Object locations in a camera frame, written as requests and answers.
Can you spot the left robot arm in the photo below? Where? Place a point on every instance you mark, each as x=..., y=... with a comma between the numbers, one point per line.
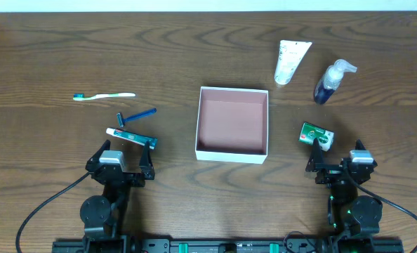
x=103, y=215

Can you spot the teal white toothpaste tube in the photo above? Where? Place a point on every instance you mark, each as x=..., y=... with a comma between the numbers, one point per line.
x=132, y=137

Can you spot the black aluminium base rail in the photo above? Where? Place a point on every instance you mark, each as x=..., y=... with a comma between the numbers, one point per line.
x=292, y=244

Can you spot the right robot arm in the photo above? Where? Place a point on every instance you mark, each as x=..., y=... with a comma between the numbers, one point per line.
x=354, y=218

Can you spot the white green toothbrush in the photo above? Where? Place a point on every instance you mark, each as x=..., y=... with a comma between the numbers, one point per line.
x=82, y=97

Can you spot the green white soap box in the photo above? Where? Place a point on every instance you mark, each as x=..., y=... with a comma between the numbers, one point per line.
x=310, y=132

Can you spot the white cosmetic tube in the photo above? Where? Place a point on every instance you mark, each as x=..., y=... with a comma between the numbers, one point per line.
x=290, y=55

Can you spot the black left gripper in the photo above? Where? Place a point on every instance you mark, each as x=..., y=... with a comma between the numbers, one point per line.
x=125, y=176

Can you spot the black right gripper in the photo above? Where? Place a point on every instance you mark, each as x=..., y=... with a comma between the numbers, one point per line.
x=335, y=169

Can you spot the blue disposable razor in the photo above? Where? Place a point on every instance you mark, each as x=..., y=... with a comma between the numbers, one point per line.
x=123, y=120

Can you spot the white pink-lined cardboard box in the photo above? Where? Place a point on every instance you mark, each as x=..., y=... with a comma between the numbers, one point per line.
x=232, y=125

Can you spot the clear pump bottle blue liquid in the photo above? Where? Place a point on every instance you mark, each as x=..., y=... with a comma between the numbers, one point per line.
x=331, y=80

